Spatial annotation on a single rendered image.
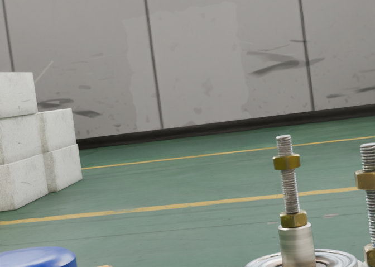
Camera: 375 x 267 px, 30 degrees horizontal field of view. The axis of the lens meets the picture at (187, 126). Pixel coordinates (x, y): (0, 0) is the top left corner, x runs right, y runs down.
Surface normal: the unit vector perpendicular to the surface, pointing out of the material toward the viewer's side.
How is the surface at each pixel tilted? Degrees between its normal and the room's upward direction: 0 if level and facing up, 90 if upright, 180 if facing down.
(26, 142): 90
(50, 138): 90
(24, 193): 90
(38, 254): 0
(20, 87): 90
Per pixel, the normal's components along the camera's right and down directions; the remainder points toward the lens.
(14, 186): 0.98, -0.12
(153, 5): -0.19, 0.07
